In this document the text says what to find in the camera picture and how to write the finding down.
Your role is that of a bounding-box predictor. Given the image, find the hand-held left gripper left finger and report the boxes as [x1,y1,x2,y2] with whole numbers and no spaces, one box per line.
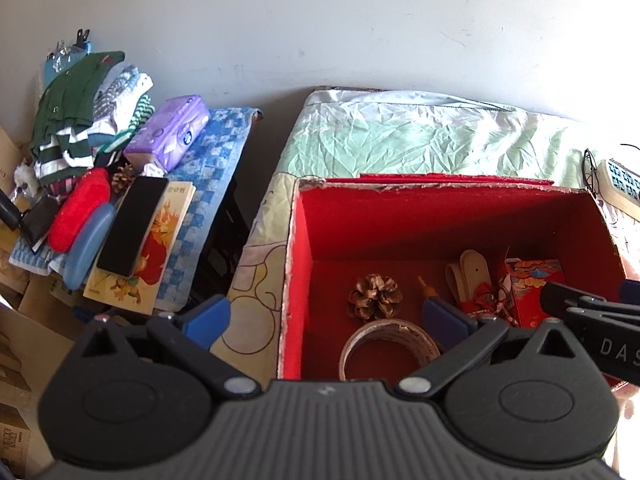
[75,294,263,395]

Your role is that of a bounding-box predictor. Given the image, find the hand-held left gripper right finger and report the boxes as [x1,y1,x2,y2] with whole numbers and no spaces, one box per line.
[397,297,596,395]

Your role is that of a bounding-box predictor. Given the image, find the red patterned packet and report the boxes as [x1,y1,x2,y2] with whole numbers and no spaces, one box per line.
[502,258,568,328]

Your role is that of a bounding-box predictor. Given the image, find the printed tape roll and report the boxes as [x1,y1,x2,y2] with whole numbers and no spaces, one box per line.
[339,318,443,381]

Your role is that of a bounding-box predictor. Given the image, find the red knot ornament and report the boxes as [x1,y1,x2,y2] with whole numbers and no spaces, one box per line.
[467,280,516,321]

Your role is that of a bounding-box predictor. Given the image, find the brown pine cone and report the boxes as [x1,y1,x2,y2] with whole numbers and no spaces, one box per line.
[110,162,138,195]
[348,273,403,322]

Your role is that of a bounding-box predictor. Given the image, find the red cardboard box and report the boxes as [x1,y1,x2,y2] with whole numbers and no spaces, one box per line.
[277,173,628,391]

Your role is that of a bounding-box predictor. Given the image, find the cream printed blanket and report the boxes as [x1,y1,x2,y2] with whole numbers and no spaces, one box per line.
[210,170,296,376]

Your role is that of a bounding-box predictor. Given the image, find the illustrated yellow book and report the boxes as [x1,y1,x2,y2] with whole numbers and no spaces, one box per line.
[82,180,197,317]

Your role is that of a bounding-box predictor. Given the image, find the black smartphone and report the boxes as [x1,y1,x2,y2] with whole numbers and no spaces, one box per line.
[96,176,170,277]

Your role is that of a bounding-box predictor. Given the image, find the black-framed glasses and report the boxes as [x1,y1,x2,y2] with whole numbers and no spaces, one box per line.
[582,147,608,196]

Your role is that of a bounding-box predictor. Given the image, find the blue glasses case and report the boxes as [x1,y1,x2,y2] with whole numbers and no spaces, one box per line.
[62,202,118,291]

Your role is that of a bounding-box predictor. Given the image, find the red plush case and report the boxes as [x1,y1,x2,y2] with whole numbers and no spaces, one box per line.
[48,167,112,253]

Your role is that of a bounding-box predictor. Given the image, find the blue checkered cloth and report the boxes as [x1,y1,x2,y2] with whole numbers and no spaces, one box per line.
[10,106,264,317]

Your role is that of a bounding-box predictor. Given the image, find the brown cardboard box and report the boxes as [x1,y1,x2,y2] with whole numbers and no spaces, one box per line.
[0,270,86,478]

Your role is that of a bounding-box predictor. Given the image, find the green bedsheet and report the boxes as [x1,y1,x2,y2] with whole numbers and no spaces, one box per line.
[272,87,601,191]

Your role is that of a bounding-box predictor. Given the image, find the purple tissue pack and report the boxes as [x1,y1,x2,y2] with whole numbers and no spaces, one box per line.
[123,95,211,173]

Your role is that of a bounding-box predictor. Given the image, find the black wallet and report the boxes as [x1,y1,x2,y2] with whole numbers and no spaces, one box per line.
[20,194,61,253]

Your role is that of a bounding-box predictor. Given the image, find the black flashlight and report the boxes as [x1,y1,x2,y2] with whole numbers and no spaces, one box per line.
[0,190,23,228]

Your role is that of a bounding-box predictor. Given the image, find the pile of folded clothes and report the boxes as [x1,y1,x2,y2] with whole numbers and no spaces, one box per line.
[29,50,153,196]

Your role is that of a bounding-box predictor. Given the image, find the blue holder with clips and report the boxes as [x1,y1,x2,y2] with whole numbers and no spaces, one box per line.
[42,29,93,86]

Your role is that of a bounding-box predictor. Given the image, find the white fluffy keychain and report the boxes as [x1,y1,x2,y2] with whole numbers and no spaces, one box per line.
[13,162,40,196]

